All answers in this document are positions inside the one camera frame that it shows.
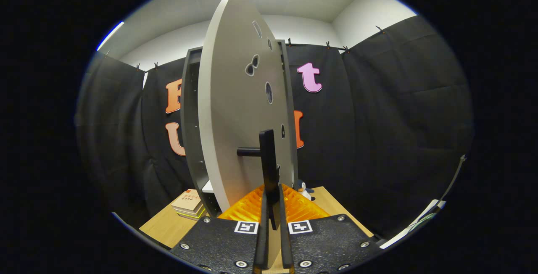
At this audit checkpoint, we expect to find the penguin plush toy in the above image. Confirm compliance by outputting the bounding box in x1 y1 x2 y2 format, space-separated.
296 179 315 201

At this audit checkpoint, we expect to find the row of black clips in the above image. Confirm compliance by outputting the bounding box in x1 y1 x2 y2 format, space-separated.
134 25 385 72

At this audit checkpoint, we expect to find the yellow edged book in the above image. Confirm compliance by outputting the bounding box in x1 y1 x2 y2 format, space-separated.
173 207 207 221

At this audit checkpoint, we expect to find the black backdrop cloth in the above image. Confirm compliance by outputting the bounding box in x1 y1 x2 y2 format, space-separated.
76 16 475 241

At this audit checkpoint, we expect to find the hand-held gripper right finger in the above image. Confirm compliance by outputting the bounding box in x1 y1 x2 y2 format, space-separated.
277 184 381 274

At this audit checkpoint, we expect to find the beige shoe cabinet door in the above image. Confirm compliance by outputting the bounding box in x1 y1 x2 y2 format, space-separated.
198 0 295 230

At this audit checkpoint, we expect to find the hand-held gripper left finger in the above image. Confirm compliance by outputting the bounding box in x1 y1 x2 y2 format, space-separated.
170 184 269 274

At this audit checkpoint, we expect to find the dark grey shoe cabinet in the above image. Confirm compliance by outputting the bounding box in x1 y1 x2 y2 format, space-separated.
180 40 300 218

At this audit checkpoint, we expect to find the beige cover book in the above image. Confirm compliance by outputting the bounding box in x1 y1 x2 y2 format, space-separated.
171 189 205 212

